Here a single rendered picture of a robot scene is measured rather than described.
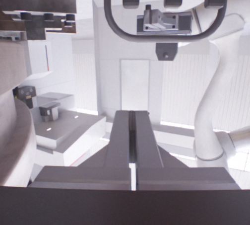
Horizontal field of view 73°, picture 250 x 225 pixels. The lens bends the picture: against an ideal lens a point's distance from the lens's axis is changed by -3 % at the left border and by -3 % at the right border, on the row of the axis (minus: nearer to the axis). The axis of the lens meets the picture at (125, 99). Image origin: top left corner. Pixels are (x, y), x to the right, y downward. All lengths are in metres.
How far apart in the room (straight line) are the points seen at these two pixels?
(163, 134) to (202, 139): 2.53
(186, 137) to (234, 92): 10.83
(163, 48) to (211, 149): 0.41
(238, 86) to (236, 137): 12.84
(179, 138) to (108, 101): 1.54
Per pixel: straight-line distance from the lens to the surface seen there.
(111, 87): 3.47
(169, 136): 3.21
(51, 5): 1.31
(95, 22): 3.66
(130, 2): 0.25
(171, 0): 0.26
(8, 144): 1.41
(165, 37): 0.31
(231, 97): 13.84
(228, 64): 0.64
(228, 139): 0.91
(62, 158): 2.83
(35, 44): 4.25
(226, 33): 0.61
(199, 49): 13.31
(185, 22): 0.45
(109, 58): 3.41
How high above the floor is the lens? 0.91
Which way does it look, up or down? 16 degrees up
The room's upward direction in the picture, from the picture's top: 180 degrees clockwise
